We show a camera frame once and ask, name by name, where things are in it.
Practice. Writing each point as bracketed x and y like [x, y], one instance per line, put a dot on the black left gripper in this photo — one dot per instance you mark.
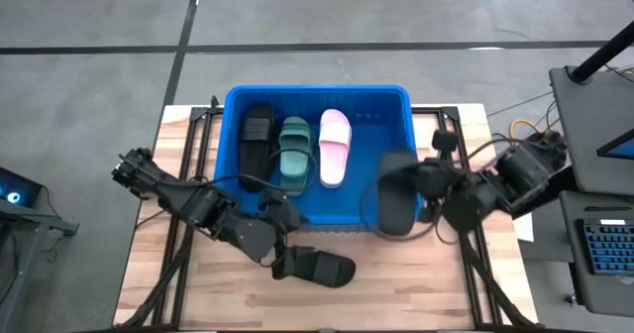
[281, 214]

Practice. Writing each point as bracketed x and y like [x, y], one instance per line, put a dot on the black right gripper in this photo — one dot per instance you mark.
[441, 179]

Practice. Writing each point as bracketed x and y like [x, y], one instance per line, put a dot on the black rubber slide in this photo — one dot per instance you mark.
[327, 269]
[396, 199]
[256, 130]
[255, 188]

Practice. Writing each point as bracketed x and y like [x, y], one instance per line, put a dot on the pink rubber slide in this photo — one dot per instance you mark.
[334, 147]

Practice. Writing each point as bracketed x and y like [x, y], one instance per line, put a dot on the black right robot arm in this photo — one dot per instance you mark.
[470, 204]

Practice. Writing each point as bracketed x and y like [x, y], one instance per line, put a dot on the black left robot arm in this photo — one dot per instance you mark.
[173, 191]

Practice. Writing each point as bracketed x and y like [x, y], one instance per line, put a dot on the blue plastic bin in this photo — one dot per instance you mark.
[366, 140]

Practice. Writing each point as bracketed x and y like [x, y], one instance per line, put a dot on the white paper sheet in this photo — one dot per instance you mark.
[525, 229]

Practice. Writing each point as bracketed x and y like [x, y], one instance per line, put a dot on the grey desk plate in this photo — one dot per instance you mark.
[589, 115]

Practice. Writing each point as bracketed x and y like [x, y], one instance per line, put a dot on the grey keyboard tray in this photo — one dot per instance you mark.
[574, 293]

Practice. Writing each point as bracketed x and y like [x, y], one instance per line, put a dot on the backlit computer keyboard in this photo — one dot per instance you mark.
[609, 249]

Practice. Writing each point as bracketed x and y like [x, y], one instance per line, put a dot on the tablet with blue screen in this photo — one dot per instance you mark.
[621, 149]

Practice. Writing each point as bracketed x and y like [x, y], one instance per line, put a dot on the black round pole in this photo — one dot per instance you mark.
[599, 55]

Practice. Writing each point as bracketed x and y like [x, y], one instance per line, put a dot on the black metal stand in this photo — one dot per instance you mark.
[34, 220]

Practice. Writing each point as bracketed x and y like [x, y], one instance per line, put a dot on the computer with blue light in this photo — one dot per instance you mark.
[22, 184]

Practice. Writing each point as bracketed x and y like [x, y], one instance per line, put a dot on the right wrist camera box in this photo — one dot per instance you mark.
[445, 140]

